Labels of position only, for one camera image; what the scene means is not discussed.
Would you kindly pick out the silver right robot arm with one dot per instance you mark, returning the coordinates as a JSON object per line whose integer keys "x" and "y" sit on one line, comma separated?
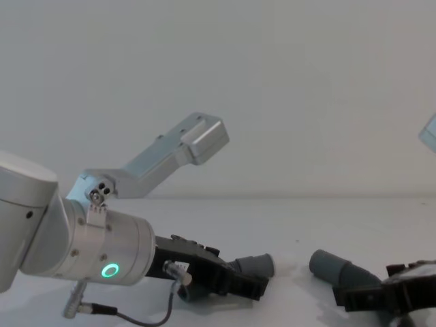
{"x": 430, "y": 133}

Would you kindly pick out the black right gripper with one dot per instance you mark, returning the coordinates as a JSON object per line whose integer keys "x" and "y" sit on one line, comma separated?
{"x": 417, "y": 289}

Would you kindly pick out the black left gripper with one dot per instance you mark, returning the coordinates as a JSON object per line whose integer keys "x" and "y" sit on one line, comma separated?
{"x": 201, "y": 262}

